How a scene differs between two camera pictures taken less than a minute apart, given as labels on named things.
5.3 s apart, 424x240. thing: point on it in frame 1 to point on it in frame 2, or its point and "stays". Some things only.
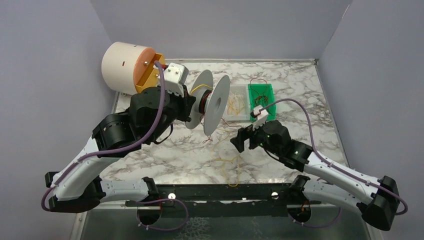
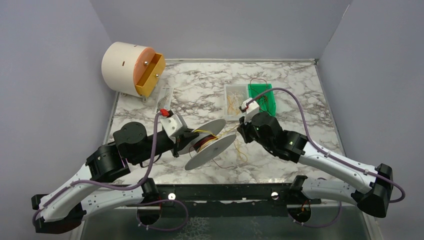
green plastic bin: x=262 y=95 stays
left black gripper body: x=189 y=104 to x=178 y=145
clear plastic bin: x=238 y=107 stays
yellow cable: x=222 y=146 to x=243 y=156
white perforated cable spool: x=211 y=101 to x=209 y=144
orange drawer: x=145 y=74 stays
